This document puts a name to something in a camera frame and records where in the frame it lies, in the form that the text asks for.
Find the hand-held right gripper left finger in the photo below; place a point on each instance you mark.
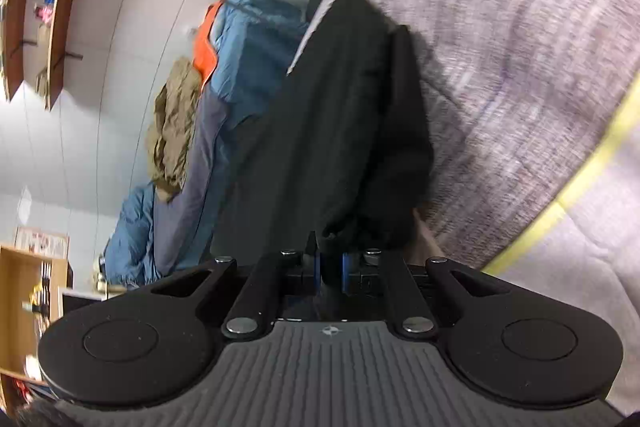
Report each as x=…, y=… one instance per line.
x=316, y=269

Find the olive green jacket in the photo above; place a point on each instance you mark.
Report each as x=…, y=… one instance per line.
x=172, y=127

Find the wooden wall shelf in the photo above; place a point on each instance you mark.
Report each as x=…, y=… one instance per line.
x=62, y=32
x=15, y=32

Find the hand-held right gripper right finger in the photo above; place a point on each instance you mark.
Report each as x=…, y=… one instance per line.
x=346, y=272

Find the black jacket with white print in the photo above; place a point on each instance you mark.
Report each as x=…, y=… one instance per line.
x=325, y=132

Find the wooden bookcase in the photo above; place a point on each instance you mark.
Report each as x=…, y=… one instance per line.
x=15, y=307

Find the light blue comforter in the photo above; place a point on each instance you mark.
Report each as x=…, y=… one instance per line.
x=130, y=237

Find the wall poster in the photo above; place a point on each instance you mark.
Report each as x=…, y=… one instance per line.
x=42, y=241

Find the orange cloth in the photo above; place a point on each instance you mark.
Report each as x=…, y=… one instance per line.
x=206, y=47

